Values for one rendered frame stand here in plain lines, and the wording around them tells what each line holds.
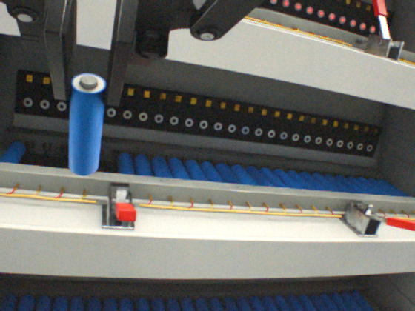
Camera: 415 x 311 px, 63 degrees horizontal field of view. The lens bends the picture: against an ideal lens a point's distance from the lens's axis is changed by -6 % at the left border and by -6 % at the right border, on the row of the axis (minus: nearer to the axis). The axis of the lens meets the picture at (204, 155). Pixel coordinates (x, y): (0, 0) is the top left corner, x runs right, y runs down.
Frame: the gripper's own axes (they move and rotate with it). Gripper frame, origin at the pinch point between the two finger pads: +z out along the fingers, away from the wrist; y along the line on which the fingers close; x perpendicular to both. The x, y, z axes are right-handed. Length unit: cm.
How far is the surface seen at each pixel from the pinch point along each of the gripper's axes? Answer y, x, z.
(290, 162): -27.6, -2.1, 29.0
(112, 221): -2.7, 7.3, 16.9
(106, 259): -2.4, 10.5, 17.0
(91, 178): -0.7, 3.4, 19.3
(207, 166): -14.2, 0.1, 25.9
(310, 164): -31.3, -2.2, 29.2
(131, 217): -3.5, 7.0, 9.7
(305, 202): -23.8, 4.4, 19.6
